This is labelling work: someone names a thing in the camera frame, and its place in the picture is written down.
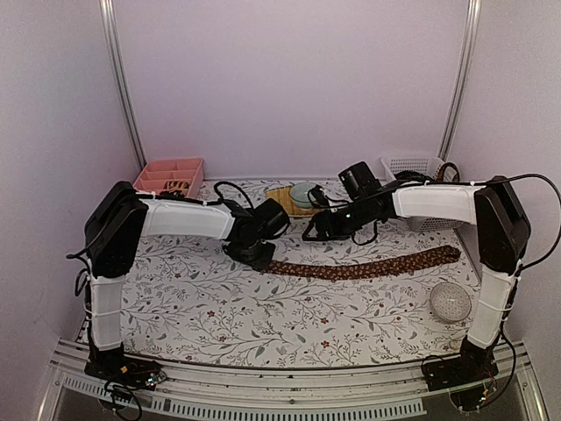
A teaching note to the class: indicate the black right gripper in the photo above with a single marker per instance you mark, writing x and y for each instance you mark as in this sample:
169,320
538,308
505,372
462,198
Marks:
333,231

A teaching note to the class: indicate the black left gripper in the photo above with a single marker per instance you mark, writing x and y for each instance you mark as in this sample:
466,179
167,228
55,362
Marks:
264,263

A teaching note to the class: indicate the brown floral tie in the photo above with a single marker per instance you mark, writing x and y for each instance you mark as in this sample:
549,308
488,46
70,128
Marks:
400,265

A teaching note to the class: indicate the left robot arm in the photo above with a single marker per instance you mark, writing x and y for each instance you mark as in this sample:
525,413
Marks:
126,215

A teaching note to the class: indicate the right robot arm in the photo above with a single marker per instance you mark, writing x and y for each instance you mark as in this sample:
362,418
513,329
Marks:
503,231

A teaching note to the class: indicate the light green ceramic bowl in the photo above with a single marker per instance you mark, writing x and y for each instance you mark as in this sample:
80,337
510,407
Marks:
303,195

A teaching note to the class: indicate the bamboo mat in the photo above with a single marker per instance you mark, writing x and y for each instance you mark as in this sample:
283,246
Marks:
281,196

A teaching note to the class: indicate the rolled black patterned tie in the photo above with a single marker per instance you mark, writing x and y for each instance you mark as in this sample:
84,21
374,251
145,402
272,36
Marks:
175,188

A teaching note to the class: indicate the white plastic basket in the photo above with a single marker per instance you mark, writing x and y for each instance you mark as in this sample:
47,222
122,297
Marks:
423,169

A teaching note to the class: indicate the pink divided organizer tray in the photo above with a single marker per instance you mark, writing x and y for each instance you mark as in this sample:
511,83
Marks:
155,173

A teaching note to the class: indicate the patterned glass bowl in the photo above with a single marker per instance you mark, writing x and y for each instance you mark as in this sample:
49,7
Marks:
450,302

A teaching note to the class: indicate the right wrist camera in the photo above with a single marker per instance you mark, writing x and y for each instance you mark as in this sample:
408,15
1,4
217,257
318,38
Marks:
317,198

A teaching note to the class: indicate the aluminium front rail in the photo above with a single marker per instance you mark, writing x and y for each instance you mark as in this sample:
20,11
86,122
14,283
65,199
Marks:
203,391

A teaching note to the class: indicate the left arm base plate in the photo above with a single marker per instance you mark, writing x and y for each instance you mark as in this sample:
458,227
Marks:
132,373

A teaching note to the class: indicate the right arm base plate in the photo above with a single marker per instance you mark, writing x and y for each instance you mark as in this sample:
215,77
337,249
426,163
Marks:
458,373

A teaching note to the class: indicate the aluminium right corner post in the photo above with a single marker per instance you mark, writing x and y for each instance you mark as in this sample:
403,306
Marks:
465,62

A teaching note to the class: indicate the aluminium corner post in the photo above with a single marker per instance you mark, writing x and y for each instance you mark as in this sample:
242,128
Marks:
116,61
465,62

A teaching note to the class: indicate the aluminium left corner post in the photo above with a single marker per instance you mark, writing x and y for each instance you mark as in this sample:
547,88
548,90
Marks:
116,61

